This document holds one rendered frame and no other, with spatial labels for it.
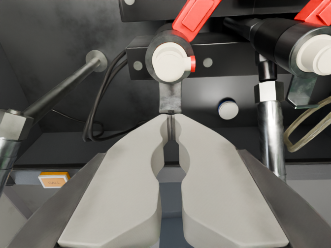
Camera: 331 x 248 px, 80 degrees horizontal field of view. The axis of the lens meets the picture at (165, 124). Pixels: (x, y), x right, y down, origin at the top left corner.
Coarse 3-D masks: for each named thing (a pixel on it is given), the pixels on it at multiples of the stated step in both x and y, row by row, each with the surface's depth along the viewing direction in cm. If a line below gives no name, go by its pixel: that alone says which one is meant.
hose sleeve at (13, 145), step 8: (0, 144) 12; (8, 144) 12; (16, 144) 13; (0, 152) 12; (8, 152) 12; (16, 152) 13; (0, 160) 12; (8, 160) 13; (0, 168) 12; (8, 168) 13; (0, 176) 12; (8, 176) 13; (0, 184) 13; (0, 192) 13
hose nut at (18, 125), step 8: (0, 112) 12; (8, 112) 12; (16, 112) 13; (0, 120) 12; (8, 120) 12; (16, 120) 12; (24, 120) 13; (32, 120) 14; (0, 128) 12; (8, 128) 12; (16, 128) 12; (24, 128) 13; (0, 136) 12; (8, 136) 12; (16, 136) 12; (24, 136) 13
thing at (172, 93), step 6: (162, 84) 12; (174, 84) 12; (180, 84) 12; (162, 90) 12; (168, 90) 12; (174, 90) 12; (180, 90) 12; (162, 96) 13; (168, 96) 13; (174, 96) 13; (180, 96) 13
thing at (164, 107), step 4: (160, 104) 13; (164, 104) 13; (168, 104) 13; (172, 104) 13; (176, 104) 13; (180, 104) 13; (160, 108) 12; (164, 108) 12; (168, 108) 12; (172, 108) 12; (176, 108) 12; (180, 108) 12; (160, 112) 12; (164, 112) 12; (168, 112) 12; (172, 112) 12; (176, 112) 12; (180, 112) 12
